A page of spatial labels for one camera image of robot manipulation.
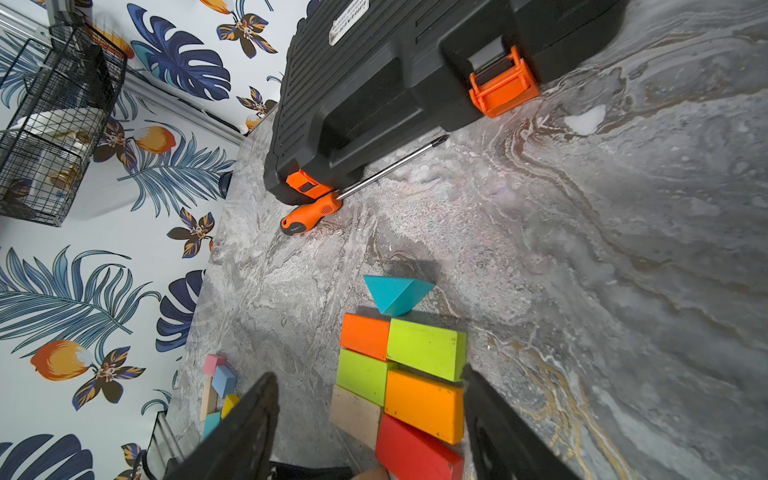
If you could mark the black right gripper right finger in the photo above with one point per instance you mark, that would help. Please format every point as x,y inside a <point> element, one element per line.
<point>503,445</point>

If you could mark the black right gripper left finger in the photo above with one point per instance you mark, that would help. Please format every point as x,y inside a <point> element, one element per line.
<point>240,446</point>

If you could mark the teal rectangular block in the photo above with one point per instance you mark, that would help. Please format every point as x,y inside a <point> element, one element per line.
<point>211,421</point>

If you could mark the yellow square block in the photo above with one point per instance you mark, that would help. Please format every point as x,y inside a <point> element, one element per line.
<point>230,402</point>

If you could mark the natural wood slanted block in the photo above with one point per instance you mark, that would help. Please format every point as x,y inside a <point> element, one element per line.
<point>209,399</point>

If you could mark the light blue rectangular block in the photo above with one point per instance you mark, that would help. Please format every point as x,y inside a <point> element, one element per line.
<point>223,381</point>

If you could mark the orange square block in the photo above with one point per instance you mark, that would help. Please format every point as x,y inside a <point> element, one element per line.
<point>433,407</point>

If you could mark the pink square block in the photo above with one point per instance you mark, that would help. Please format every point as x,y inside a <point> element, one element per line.
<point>212,362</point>

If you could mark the red rectangular block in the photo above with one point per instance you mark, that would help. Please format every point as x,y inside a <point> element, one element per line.
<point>408,453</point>

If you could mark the lime green rectangular block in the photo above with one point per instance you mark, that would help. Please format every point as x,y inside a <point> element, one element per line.
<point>436,351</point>

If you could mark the natural wood rectangular block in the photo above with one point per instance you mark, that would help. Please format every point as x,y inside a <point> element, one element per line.
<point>356,416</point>

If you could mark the green square block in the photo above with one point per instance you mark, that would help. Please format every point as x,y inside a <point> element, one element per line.
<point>364,376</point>

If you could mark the orange rectangular block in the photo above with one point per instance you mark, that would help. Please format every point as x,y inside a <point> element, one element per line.
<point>364,335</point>

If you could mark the teal triangle block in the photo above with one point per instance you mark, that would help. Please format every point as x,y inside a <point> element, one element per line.
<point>396,296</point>

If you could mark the black plastic tool case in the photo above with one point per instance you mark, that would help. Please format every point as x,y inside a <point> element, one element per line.
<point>365,77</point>

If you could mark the orange handled screwdriver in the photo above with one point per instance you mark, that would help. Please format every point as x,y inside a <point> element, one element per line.
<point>305,217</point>

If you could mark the black wire basket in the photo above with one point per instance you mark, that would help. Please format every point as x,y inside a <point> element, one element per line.
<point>60,97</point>

